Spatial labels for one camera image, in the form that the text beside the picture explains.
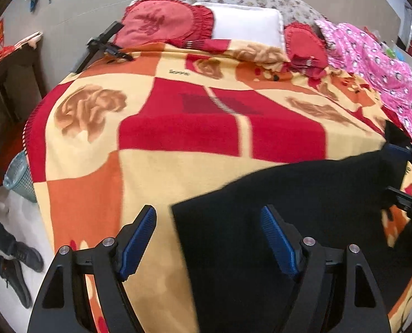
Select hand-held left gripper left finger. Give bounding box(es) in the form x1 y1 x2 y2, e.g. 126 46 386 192
27 205 157 333

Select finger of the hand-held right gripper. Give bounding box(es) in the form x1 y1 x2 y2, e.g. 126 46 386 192
386 185 412 240
385 121 412 169

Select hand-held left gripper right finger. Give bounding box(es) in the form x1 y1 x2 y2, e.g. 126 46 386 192
260 205 391 333

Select black pants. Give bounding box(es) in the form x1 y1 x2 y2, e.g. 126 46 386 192
171 120 412 333

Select red orange printed blanket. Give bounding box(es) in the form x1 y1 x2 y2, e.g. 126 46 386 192
25 40 412 333

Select pink penguin quilt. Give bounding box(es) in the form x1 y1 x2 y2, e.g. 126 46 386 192
313 19 412 153

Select green plastic bags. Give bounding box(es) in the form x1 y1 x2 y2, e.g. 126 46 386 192
380 31 406 59

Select pale blue mesh wastebasket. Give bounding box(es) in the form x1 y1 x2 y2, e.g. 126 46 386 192
3 151 36 203

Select small red heart pillow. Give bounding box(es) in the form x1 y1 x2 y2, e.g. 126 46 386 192
283 22 331 77

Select dark wooden cabinet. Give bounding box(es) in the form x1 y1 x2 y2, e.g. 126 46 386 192
0 40 47 177

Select white pillow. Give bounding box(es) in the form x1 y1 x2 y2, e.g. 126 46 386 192
194 2 285 47

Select black folding stand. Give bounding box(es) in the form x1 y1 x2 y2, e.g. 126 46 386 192
75 21 135 74

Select large red heart pillow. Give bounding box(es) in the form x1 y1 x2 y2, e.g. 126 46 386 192
115 0 215 47

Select pink cloth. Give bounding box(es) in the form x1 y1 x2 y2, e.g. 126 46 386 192
13 31 43 49

